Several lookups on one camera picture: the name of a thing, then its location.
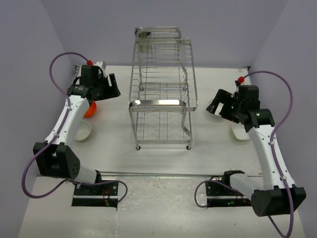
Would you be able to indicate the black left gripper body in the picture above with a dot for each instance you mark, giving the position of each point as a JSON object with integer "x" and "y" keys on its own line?
{"x": 102, "y": 86}

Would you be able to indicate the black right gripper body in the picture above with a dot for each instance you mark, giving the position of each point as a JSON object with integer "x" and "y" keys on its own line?
{"x": 236, "y": 107}

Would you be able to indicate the green ribbed bowl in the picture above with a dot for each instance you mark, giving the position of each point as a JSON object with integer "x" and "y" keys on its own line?
{"x": 239, "y": 132}

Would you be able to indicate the orange plastic bowl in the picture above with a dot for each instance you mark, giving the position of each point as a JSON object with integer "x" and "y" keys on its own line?
{"x": 91, "y": 111}

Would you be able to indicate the beige ceramic bowl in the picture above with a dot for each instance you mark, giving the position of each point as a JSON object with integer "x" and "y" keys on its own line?
{"x": 83, "y": 131}

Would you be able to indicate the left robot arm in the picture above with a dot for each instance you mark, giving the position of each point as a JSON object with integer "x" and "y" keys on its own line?
{"x": 54, "y": 156}

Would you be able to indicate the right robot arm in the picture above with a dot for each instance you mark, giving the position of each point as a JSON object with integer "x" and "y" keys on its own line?
{"x": 278, "y": 195}

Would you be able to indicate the perforated metal cutlery holder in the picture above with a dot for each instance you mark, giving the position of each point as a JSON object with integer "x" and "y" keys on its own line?
{"x": 143, "y": 41}

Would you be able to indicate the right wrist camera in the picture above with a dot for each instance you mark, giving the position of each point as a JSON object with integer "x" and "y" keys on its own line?
{"x": 235, "y": 93}

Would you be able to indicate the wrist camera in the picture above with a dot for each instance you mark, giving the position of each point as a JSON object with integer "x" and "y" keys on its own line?
{"x": 235, "y": 93}
{"x": 102, "y": 65}

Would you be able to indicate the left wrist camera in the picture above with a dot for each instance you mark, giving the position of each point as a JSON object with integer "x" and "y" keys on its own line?
{"x": 102, "y": 65}

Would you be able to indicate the metal wire dish rack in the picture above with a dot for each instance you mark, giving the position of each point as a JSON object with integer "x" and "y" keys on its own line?
{"x": 163, "y": 89}

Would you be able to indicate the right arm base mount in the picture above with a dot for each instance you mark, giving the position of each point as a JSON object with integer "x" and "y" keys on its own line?
{"x": 220, "y": 196}

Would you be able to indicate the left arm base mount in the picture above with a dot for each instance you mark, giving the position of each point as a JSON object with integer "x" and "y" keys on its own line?
{"x": 105, "y": 195}

